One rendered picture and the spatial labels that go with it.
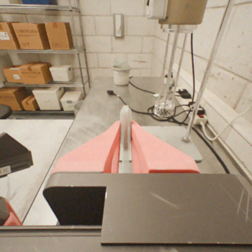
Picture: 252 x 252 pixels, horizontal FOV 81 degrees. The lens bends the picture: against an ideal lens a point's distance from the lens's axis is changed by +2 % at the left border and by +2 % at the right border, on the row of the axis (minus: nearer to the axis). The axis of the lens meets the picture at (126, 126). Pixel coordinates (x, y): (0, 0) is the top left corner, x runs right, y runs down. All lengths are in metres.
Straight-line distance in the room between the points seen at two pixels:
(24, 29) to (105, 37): 0.99
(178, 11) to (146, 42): 2.10
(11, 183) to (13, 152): 0.34
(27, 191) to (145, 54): 2.31
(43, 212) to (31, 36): 2.14
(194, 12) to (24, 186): 0.62
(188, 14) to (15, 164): 0.42
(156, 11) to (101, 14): 2.09
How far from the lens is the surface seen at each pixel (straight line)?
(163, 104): 0.50
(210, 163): 0.60
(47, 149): 0.63
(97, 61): 2.55
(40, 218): 0.47
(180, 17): 0.41
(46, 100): 2.57
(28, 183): 0.55
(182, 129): 0.69
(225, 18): 0.50
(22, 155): 0.26
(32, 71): 2.44
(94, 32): 2.50
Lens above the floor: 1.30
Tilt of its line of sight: 36 degrees down
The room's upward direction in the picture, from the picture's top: 1 degrees clockwise
